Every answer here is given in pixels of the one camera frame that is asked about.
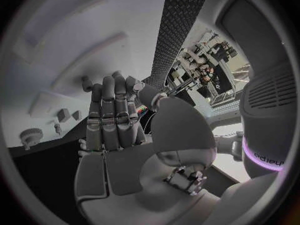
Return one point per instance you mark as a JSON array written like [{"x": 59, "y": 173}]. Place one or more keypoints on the small grey peg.
[{"x": 57, "y": 129}]

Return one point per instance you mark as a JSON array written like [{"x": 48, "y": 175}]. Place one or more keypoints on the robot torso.
[{"x": 264, "y": 116}]

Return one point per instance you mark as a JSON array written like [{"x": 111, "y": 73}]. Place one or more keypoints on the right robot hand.
[{"x": 131, "y": 172}]

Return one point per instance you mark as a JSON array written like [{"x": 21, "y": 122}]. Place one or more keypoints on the white task board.
[{"x": 70, "y": 50}]

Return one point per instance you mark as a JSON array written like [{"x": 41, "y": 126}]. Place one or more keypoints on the grey cylinder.
[{"x": 87, "y": 83}]

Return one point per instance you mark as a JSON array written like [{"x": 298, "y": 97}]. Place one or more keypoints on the grey block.
[
  {"x": 63, "y": 115},
  {"x": 76, "y": 115}
]

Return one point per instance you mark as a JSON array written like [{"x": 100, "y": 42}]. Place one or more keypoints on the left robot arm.
[{"x": 226, "y": 144}]

